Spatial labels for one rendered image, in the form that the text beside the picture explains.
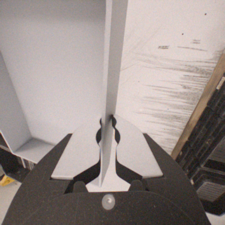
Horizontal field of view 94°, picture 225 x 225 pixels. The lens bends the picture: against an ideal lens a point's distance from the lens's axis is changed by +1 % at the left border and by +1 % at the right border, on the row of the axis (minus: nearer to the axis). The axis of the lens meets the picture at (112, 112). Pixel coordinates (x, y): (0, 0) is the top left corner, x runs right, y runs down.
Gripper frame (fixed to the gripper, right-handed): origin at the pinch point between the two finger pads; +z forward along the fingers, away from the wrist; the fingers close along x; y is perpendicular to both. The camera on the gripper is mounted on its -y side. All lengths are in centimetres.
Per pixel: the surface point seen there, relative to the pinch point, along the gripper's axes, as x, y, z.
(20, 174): -68, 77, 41
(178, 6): 21.9, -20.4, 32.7
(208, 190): 89, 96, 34
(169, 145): 33, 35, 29
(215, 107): 83, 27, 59
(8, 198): -265, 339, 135
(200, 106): 83, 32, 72
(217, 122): 79, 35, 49
